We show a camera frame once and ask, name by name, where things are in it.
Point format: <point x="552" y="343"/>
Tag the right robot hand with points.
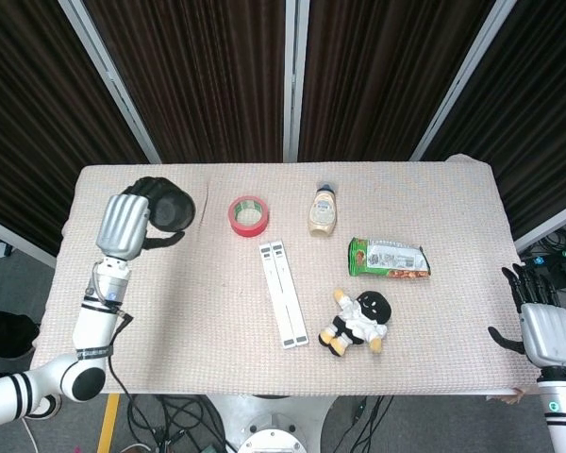
<point x="547" y="335"/>

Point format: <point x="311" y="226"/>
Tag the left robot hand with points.
<point x="122" y="226"/>

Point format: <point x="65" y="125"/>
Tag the black dome-shaped object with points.
<point x="172" y="212"/>

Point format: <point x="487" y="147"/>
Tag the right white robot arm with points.
<point x="563" y="415"/>

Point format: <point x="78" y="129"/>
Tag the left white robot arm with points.
<point x="94" y="325"/>

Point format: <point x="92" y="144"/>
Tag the brown tape piece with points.
<point x="519" y="395"/>

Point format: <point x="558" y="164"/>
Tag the black power strip with plugs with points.
<point x="556" y="269"/>

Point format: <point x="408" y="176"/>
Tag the red tape roll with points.
<point x="246" y="231"/>

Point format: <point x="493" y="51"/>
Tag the beige waffle tablecloth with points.
<point x="193" y="330"/>

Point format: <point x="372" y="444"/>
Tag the dark brown curtain panel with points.
<point x="33" y="118"/>
<point x="533" y="118"/>
<point x="198" y="80"/>
<point x="382" y="80"/>

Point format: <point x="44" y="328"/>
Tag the black bag on floor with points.
<point x="4" y="332"/>

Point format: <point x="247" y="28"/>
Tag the green snack bag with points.
<point x="387" y="259"/>

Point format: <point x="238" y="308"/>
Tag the black plush doll white coat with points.
<point x="358" y="321"/>

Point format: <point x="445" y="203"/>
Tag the yellow floor tape strip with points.
<point x="108" y="424"/>

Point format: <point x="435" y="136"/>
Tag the mayonnaise squeeze bottle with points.
<point x="321" y="212"/>

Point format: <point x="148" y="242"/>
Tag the white partition base rail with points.
<point x="552" y="224"/>
<point x="19" y="241"/>

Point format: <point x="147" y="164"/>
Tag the white partition post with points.
<point x="296" y="80"/>
<point x="113" y="80"/>
<point x="462" y="80"/>

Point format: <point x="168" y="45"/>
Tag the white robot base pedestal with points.
<point x="273" y="424"/>

